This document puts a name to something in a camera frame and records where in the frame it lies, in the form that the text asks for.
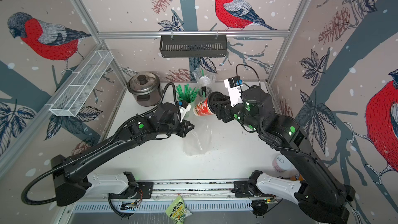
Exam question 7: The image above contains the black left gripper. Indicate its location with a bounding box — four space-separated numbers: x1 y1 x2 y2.
158 118 197 138

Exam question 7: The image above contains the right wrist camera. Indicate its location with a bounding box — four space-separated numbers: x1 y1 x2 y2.
224 76 243 107

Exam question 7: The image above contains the green straw holder cup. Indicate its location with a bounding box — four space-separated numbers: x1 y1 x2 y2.
178 97 196 108

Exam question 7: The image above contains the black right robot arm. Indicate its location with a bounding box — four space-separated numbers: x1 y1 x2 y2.
208 86 356 224

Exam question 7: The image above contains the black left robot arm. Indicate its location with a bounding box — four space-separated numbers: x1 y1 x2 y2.
21 101 194 206

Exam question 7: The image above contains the clear plastic carrier bag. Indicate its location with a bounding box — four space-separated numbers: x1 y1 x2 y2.
192 67 216 99

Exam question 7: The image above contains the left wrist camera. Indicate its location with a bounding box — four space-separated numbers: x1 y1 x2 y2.
178 105 192 122

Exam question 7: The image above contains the black lid red cup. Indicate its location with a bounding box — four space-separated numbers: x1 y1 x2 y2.
193 92 224 117

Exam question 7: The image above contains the silver rice cooker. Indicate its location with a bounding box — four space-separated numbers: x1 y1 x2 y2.
127 72 162 107

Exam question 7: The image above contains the black hanging wire basket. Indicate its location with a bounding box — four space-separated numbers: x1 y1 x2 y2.
160 35 228 58

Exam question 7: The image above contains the green snack packet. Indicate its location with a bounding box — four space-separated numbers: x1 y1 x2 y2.
165 195 192 224

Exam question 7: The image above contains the green straws bundle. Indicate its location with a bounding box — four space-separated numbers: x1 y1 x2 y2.
176 84 199 103

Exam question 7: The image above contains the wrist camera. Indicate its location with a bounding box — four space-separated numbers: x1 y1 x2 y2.
224 76 243 107
178 105 192 122

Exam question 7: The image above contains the spare clear plastic bag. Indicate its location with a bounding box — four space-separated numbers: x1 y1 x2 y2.
183 122 212 156

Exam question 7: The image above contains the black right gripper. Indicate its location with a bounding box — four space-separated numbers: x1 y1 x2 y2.
211 94 265 135

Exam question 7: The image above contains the white wire mesh shelf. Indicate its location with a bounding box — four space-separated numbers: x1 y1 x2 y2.
49 50 114 117

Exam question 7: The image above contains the white lid cup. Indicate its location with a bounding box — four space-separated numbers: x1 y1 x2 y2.
198 76 212 89

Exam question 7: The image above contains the orange soda can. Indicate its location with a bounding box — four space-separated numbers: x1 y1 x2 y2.
291 174 304 181

